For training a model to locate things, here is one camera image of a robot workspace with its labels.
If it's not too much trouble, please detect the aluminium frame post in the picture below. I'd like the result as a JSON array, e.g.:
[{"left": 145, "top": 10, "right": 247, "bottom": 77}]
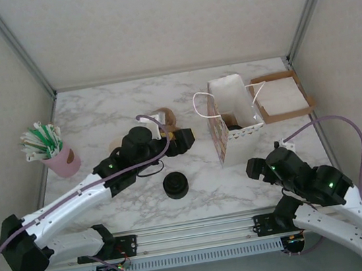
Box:
[
  {"left": 278, "top": 0, "right": 353, "bottom": 63},
  {"left": 0, "top": 0, "right": 59, "bottom": 106}
]

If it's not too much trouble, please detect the black-lidded coffee cup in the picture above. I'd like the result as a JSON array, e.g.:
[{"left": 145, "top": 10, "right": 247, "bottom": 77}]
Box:
[{"left": 221, "top": 111, "right": 245, "bottom": 133}]

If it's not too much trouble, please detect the patterned paper gift bag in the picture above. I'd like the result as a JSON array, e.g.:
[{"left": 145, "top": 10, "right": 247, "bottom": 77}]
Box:
[{"left": 189, "top": 69, "right": 277, "bottom": 173}]

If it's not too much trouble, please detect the white napkin stack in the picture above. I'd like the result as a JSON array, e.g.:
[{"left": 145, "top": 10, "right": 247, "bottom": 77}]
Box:
[{"left": 252, "top": 74, "right": 311, "bottom": 119}]

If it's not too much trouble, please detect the brown cardboard tray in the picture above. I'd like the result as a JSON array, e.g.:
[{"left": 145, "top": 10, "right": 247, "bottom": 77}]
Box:
[{"left": 247, "top": 67, "right": 318, "bottom": 127}]

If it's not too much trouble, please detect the paper cup without lid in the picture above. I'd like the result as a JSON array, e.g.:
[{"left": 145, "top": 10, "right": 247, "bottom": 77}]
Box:
[{"left": 106, "top": 135, "right": 128, "bottom": 156}]

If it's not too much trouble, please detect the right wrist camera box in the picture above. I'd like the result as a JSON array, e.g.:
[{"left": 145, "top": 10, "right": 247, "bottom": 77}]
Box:
[{"left": 273, "top": 137, "right": 297, "bottom": 153}]

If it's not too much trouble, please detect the pink cup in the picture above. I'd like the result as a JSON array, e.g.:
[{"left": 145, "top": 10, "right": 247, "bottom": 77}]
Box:
[{"left": 38, "top": 139, "right": 84, "bottom": 182}]

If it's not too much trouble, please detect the brown pulp cup carrier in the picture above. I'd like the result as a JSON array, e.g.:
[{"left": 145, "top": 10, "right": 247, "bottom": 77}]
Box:
[{"left": 153, "top": 105, "right": 182, "bottom": 144}]

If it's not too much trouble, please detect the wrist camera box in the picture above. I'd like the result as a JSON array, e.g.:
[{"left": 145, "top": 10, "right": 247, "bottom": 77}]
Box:
[
  {"left": 273, "top": 137, "right": 297, "bottom": 153},
  {"left": 136, "top": 110, "right": 169, "bottom": 143}
]

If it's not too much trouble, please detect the white slotted cable duct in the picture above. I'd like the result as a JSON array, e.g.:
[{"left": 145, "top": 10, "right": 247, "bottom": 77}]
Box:
[{"left": 61, "top": 238, "right": 284, "bottom": 271}]

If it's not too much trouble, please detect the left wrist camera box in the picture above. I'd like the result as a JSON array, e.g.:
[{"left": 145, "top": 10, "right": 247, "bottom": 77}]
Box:
[{"left": 136, "top": 110, "right": 169, "bottom": 143}]

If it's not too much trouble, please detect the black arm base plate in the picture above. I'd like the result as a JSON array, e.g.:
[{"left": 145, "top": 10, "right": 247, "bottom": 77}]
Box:
[
  {"left": 252, "top": 206, "right": 317, "bottom": 238},
  {"left": 75, "top": 233, "right": 140, "bottom": 266}
]

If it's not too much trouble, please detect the green plastic stirrer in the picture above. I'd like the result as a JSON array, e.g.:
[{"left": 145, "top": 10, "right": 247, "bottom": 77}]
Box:
[
  {"left": 31, "top": 119, "right": 56, "bottom": 158},
  {"left": 28, "top": 126, "right": 53, "bottom": 157}
]

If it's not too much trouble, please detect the white wrapped straw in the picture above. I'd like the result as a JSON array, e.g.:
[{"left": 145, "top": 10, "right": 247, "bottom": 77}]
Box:
[
  {"left": 44, "top": 122, "right": 65, "bottom": 156},
  {"left": 18, "top": 128, "right": 48, "bottom": 158},
  {"left": 24, "top": 149, "right": 49, "bottom": 164}
]

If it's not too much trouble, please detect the wide aluminium mounting rail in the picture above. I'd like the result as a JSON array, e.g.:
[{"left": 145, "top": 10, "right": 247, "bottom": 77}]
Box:
[{"left": 13, "top": 195, "right": 362, "bottom": 271}]

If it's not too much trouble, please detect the black cup lid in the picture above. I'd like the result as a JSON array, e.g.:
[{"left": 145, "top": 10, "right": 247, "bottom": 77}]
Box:
[{"left": 161, "top": 170, "right": 191, "bottom": 203}]

